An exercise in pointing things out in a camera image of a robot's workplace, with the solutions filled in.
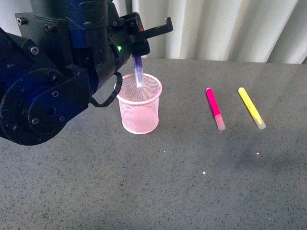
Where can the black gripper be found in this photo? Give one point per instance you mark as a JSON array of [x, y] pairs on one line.
[[127, 27]]

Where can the purple marker pen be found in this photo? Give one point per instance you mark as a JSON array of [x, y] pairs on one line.
[[138, 70]]

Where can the pink marker pen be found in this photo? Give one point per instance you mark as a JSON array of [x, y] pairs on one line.
[[215, 109]]

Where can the black blue robot arm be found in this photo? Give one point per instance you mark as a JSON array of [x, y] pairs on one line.
[[67, 57]]

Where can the pink mesh cup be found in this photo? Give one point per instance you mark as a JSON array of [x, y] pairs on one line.
[[139, 107]]

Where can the grey pleated curtain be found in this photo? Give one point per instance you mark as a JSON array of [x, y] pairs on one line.
[[273, 31]]

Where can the yellow marker pen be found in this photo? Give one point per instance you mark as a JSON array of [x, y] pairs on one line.
[[251, 108]]

